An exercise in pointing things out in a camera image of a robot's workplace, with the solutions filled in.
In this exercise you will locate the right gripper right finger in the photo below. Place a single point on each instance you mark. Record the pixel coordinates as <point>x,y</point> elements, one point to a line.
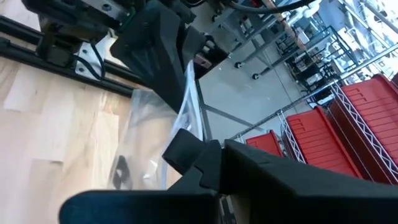
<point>311,199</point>

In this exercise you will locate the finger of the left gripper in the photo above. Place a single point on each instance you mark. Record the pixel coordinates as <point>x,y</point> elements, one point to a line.
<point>149,53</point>
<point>183,151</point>

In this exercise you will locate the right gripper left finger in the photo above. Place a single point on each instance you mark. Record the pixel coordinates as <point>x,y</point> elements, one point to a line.
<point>140,208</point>

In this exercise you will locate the wheeled metal cart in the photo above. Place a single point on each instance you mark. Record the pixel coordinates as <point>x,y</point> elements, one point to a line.
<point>238,65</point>

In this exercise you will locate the clear zip bag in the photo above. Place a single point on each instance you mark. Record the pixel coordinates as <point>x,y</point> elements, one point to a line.
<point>146,124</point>

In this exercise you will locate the black rubber band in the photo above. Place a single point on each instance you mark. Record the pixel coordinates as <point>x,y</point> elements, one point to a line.
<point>122,174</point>

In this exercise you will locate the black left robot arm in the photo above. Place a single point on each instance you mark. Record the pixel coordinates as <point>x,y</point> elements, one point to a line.
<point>62,28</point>

